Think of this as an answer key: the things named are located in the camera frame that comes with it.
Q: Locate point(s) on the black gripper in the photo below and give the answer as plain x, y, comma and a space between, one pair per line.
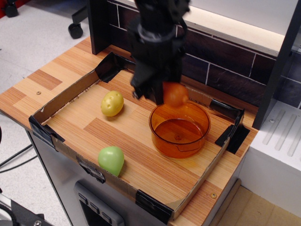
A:
158, 58

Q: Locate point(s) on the orange toy carrot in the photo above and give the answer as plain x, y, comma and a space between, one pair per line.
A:
174, 94

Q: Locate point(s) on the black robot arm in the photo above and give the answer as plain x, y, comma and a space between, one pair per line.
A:
158, 16

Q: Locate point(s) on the orange transparent plastic pot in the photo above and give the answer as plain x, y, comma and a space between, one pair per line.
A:
179, 132

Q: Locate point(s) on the cardboard fence with black tape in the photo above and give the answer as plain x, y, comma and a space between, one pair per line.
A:
152, 189

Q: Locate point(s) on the yellow toy potato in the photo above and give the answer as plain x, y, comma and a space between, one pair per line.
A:
112, 103

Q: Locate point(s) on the green toy pear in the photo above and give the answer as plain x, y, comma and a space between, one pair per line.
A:
111, 159

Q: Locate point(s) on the black office chair base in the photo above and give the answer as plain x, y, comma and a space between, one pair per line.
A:
74, 28

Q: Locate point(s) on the white toy sink drainboard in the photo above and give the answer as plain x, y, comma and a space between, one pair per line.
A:
280, 135

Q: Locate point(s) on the grey control panel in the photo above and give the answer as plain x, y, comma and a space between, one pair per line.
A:
96, 212

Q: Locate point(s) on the black clamp with screw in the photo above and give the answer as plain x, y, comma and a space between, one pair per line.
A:
14, 214

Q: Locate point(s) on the dark grey vertical post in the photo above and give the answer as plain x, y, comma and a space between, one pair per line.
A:
291, 44

